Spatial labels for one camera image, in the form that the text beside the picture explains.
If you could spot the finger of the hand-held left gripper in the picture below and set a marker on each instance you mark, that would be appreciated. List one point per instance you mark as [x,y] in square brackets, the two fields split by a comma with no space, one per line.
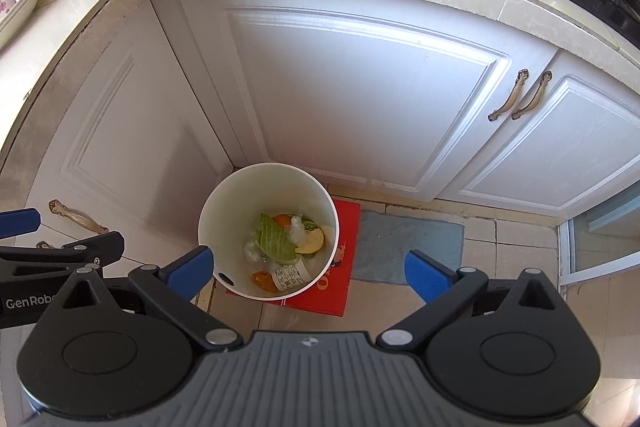
[17,222]
[45,257]

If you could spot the orange peel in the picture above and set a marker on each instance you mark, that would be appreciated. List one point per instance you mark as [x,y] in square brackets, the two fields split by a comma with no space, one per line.
[262,281]
[311,243]
[281,219]

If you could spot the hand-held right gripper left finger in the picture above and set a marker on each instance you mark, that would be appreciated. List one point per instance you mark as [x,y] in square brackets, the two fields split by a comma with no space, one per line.
[187,269]

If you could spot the white plastic bin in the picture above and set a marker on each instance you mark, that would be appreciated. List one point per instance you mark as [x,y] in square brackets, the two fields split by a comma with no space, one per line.
[230,212]

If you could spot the green napa cabbage leaf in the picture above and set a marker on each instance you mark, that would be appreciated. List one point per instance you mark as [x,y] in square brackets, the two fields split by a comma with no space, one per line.
[275,244]

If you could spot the white cabinet door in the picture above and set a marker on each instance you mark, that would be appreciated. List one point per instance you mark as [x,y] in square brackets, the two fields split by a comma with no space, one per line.
[375,102]
[560,147]
[125,122]

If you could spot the glass door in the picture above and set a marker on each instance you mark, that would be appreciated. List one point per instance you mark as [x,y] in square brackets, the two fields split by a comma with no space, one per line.
[605,237]

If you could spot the white labelled bottle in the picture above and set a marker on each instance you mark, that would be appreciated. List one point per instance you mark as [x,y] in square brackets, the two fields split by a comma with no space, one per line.
[292,276]

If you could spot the curly green cabbage piece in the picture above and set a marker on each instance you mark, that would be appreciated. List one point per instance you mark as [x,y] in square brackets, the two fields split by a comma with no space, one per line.
[309,224]

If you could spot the clear plastic wrap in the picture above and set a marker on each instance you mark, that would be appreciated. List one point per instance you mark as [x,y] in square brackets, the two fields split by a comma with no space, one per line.
[252,252]

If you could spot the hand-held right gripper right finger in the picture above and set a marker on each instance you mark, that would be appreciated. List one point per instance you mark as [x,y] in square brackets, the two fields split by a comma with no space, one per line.
[425,274]

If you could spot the red cardboard box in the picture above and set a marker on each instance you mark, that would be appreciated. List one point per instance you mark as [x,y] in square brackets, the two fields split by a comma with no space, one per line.
[347,227]

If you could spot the grey floor mat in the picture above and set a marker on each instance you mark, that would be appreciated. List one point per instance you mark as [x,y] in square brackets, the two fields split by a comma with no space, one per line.
[410,247]

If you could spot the floral white bowl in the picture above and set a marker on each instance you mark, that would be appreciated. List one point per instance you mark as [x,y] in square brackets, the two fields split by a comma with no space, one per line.
[5,2]

